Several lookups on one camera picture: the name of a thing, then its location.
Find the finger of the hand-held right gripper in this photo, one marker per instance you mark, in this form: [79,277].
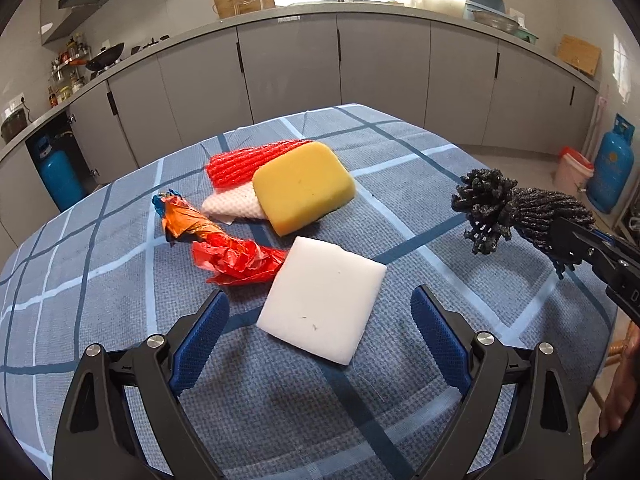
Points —
[606,236]
[572,240]

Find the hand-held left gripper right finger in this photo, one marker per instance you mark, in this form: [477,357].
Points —
[435,330]

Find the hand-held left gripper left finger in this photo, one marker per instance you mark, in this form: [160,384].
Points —
[200,345]

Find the black scrubber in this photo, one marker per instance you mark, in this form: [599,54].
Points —
[500,210]

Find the red wrapper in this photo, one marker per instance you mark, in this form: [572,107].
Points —
[235,262]

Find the white foam block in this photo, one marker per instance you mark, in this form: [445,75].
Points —
[320,300]

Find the white foam net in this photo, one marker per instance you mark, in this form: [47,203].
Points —
[232,206]

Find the red foam net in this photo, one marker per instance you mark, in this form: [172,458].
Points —
[235,165]

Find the yellow sponge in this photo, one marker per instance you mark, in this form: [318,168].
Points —
[300,185]

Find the person's right hand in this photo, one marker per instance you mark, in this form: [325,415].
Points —
[622,390]

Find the pink bucket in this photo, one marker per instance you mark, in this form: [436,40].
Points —
[572,180]

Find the blue gas cylinder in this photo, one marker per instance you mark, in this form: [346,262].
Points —
[57,175]
[611,165]

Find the red bag liner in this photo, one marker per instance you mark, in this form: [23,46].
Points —
[577,157]

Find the blue checked tablecloth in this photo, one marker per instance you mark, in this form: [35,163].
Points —
[125,280]

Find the wooden cutting board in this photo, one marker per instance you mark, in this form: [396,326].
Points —
[579,55]
[242,0]

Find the green drain basket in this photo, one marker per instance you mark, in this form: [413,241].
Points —
[527,35]

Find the metal basin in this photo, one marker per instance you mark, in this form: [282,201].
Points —
[495,20]

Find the white plastic tub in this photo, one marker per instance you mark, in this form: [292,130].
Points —
[435,2]

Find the group of sauce bottles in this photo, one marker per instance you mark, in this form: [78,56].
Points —
[60,96]

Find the dark rice cooker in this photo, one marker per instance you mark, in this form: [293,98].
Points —
[14,126]

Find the grey base cabinets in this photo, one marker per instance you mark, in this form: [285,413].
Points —
[290,65]

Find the gas stove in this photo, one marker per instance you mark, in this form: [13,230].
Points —
[145,47]

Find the black wok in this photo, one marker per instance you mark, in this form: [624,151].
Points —
[106,56]

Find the spice rack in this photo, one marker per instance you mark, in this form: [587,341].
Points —
[70,57]

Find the white wall socket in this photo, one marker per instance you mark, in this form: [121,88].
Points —
[16,101]

